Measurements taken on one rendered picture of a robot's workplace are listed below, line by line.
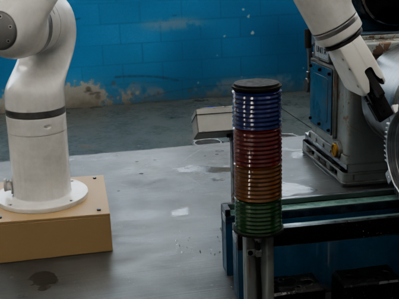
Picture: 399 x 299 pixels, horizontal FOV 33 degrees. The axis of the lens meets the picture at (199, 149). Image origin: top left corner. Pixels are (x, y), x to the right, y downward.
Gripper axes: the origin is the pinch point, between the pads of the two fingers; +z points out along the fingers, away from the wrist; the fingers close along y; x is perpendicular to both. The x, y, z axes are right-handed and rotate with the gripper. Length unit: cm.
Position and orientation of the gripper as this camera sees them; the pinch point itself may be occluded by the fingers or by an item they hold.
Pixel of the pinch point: (380, 108)
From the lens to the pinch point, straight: 126.6
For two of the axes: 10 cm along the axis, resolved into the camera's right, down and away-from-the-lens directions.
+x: 8.4, -5.5, -0.1
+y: 1.6, 2.7, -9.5
